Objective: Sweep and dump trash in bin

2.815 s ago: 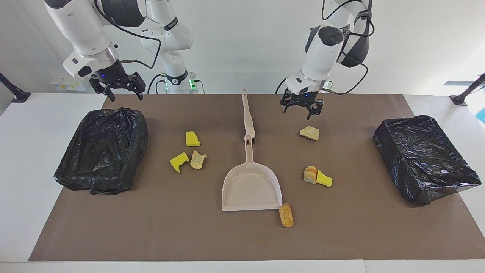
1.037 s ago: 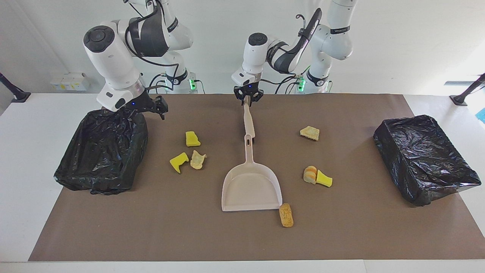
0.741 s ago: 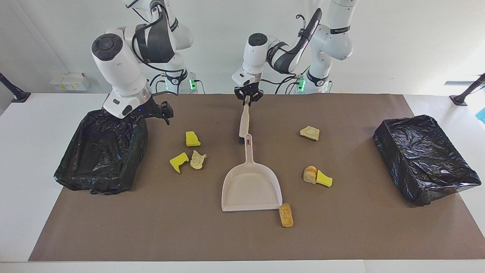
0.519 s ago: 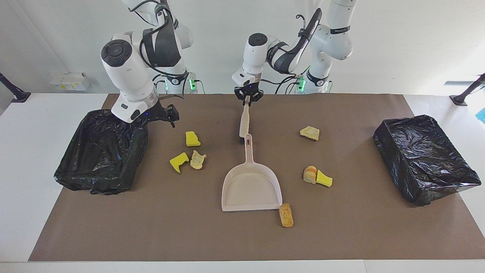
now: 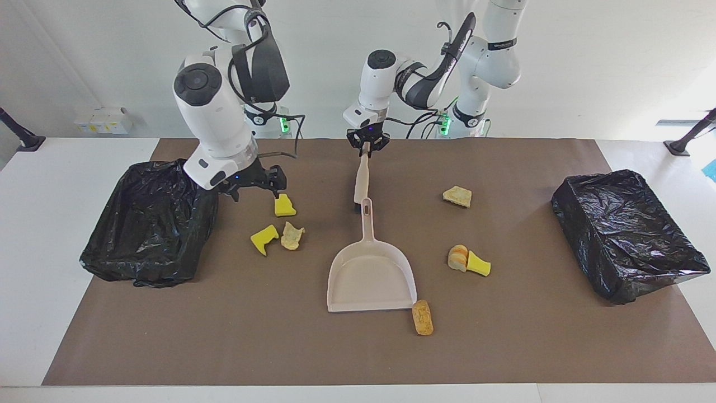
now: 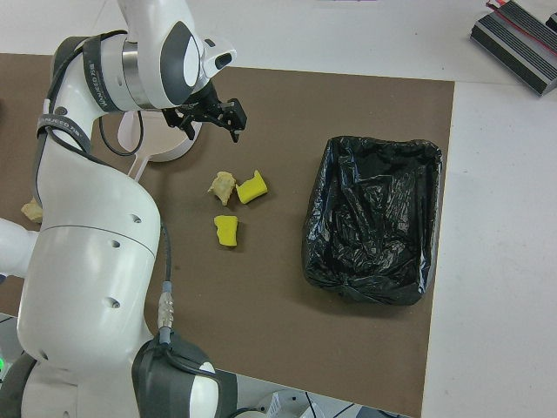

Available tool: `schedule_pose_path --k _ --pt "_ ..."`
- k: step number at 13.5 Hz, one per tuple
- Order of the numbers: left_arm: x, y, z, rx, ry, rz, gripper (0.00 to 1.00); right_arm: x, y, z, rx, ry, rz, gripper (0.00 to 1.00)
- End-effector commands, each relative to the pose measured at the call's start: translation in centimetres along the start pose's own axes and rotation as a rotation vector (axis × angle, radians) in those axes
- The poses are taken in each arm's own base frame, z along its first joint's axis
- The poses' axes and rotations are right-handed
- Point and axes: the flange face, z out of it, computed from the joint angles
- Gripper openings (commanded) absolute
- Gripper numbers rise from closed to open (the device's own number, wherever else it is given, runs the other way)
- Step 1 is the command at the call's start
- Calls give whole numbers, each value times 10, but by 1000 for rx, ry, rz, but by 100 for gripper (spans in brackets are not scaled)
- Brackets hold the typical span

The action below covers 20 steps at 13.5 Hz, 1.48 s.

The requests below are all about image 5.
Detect yellow sponge wedge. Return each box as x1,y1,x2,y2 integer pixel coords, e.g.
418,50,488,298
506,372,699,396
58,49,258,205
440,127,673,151
467,250,492,277

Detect black bag lined bin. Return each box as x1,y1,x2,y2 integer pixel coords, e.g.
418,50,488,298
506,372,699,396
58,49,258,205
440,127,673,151
79,159,219,288
551,170,711,306

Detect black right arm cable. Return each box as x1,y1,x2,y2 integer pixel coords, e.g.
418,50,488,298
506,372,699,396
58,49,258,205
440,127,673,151
176,0,306,160

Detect white wall socket boxes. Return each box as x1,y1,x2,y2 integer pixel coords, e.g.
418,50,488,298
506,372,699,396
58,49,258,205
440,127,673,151
74,107,134,135

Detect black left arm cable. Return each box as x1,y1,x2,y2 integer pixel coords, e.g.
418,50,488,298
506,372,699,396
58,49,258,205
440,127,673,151
386,22,454,139

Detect beige plastic dustpan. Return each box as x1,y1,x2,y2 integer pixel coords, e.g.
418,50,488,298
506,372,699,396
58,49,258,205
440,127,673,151
327,198,418,313

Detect brown bread loaf toy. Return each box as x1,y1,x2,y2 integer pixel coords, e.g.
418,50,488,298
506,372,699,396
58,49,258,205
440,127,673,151
412,300,434,336

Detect yellow notched sponge piece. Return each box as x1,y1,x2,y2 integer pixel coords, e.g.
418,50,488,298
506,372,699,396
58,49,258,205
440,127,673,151
250,224,280,257

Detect beige brush black bristles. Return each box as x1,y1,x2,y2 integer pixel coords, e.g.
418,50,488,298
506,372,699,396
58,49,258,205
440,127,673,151
353,143,373,214

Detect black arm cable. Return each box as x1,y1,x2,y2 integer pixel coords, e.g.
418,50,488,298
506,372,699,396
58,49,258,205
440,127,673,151
176,0,306,160
386,22,454,139

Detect beige sponge piece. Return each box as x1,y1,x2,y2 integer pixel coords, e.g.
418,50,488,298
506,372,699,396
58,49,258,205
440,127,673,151
280,222,306,251

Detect brown table mat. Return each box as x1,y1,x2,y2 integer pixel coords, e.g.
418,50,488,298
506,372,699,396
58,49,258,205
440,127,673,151
42,138,716,387

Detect beige toast slice toy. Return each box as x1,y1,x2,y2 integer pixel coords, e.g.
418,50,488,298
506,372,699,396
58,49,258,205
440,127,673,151
442,186,473,208

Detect striped round bread toy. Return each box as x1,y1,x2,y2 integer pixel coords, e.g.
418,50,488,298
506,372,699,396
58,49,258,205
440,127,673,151
447,245,469,273

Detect black stand leg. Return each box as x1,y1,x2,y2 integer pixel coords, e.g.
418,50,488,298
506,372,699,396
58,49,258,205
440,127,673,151
0,107,46,152
664,108,716,156

